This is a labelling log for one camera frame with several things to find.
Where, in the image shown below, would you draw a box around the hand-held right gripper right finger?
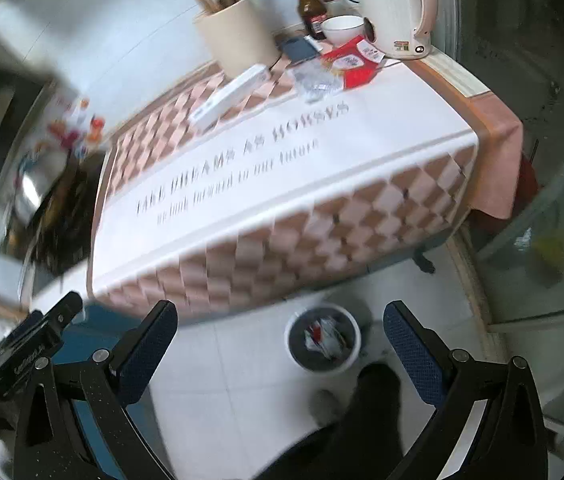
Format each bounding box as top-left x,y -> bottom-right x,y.
383,301 -> 548,480

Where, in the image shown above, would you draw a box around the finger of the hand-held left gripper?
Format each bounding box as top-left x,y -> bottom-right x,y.
42,291 -> 85,335

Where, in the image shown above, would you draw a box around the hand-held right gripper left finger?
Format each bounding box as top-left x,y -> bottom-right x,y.
14,300 -> 179,480

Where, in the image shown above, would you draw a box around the white trash bin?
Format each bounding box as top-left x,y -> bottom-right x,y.
284,304 -> 361,373

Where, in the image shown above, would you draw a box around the black induction cooktop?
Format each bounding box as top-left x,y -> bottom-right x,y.
6,160 -> 107,281

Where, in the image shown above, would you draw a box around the black table foot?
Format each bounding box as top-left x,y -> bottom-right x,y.
412,249 -> 436,275

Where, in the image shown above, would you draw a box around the person's black trouser leg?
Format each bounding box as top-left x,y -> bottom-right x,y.
262,362 -> 403,480

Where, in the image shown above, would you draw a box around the blurred yellow object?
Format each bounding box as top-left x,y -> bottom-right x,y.
532,232 -> 564,276

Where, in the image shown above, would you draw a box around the pink cloth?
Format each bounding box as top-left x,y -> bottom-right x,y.
419,57 -> 524,221

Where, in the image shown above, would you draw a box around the checkered printed tablecloth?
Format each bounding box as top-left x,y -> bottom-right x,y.
86,25 -> 480,321

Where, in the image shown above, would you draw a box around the long white box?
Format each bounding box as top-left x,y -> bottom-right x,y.
188,64 -> 270,131

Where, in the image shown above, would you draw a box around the clear plastic bag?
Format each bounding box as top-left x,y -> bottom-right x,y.
292,62 -> 345,101

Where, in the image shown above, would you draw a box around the red plastic bag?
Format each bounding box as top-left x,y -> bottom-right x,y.
322,36 -> 387,90

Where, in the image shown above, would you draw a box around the glass sliding door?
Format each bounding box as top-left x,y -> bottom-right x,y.
452,0 -> 564,441

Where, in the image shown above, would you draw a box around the cream utensil holder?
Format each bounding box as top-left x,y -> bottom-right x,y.
194,0 -> 283,78

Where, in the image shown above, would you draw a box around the dark smartphone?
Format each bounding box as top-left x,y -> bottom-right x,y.
282,36 -> 323,63

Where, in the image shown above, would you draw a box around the white bowl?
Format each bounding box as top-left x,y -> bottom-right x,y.
322,15 -> 365,46

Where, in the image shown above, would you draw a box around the white and pink kettle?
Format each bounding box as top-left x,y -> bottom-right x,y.
353,0 -> 439,60

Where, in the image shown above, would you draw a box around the brown sauce bottle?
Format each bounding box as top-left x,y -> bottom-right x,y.
288,0 -> 329,41

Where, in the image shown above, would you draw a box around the colourful wall stickers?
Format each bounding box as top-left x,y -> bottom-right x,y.
46,95 -> 107,161

